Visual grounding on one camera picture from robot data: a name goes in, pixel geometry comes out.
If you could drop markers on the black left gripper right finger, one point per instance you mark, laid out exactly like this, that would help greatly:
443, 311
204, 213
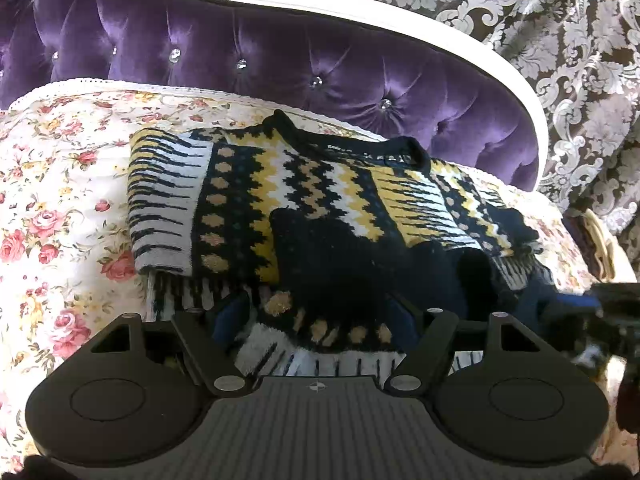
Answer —
428, 360

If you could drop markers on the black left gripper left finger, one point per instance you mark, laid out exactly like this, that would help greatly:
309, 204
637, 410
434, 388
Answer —
216, 371

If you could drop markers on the yellow navy patterned knit sweater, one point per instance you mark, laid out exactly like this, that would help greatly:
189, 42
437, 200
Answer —
315, 255

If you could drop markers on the beige cloth bag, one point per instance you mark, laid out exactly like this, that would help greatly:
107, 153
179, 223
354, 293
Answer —
611, 261

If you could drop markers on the dark purple cloth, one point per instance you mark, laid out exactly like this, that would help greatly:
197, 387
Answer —
579, 233

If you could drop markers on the floral quilted bedspread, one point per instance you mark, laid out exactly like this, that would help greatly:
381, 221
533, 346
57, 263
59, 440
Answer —
66, 262

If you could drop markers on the damask patterned curtain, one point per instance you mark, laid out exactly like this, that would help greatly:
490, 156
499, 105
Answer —
582, 59

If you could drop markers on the purple tufted chaise backrest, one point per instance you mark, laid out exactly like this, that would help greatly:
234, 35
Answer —
377, 67

